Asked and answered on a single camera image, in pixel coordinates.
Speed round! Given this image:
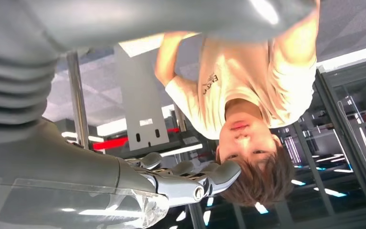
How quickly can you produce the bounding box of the dark glass partition frame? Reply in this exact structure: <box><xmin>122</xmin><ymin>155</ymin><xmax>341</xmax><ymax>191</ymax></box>
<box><xmin>187</xmin><ymin>68</ymin><xmax>366</xmax><ymax>229</ymax></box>

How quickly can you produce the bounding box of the red barrier strip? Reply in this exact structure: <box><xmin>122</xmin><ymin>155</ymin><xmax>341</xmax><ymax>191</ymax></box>
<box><xmin>92</xmin><ymin>127</ymin><xmax>181</xmax><ymax>151</ymax></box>

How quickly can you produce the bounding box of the white ledge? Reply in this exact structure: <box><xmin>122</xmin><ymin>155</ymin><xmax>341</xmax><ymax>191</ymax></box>
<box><xmin>315</xmin><ymin>42</ymin><xmax>366</xmax><ymax>73</ymax></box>

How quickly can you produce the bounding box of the chrome post with black base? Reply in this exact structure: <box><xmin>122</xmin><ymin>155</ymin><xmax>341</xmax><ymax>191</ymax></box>
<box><xmin>65</xmin><ymin>50</ymin><xmax>91</xmax><ymax>152</ymax></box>

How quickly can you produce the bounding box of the clear plastic film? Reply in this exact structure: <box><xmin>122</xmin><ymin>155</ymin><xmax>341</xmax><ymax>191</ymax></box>
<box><xmin>0</xmin><ymin>175</ymin><xmax>170</xmax><ymax>229</ymax></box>

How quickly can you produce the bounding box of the grey metal sign panel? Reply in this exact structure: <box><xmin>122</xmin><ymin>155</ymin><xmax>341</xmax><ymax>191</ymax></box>
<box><xmin>113</xmin><ymin>43</ymin><xmax>171</xmax><ymax>152</ymax></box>

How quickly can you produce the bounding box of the person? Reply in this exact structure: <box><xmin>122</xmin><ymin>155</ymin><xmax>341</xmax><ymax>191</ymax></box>
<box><xmin>153</xmin><ymin>0</ymin><xmax>321</xmax><ymax>208</ymax></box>

